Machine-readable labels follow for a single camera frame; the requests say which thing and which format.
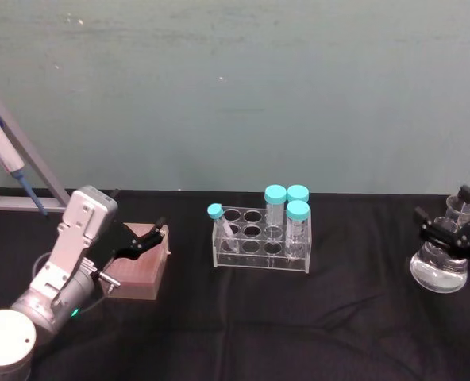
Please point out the white and blue pipette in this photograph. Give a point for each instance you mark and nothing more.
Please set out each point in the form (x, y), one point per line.
(1, 147)

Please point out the large tube with teal cap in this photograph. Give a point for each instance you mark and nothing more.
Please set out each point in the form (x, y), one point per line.
(275, 206)
(297, 226)
(298, 193)

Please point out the black table cloth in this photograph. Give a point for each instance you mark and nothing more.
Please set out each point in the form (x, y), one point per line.
(259, 329)

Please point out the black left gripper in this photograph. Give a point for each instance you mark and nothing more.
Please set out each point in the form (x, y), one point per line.
(114, 242)

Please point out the clear glass conical flask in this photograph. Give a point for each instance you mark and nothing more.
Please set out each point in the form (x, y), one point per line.
(437, 270)

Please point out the small clear glass beaker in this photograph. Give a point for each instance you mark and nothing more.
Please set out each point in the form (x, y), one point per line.
(455, 210)

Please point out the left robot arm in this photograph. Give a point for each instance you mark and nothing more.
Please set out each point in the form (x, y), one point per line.
(40, 289)

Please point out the grey pipette stand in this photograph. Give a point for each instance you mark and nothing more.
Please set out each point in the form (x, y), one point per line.
(32, 158)

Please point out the clear acrylic tube rack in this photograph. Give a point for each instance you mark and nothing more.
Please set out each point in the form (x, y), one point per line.
(259, 260)

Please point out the brown pipette tip box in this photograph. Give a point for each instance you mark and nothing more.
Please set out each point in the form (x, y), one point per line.
(139, 274)

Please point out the small tube with teal cap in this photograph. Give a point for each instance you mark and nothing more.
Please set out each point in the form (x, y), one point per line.
(216, 211)

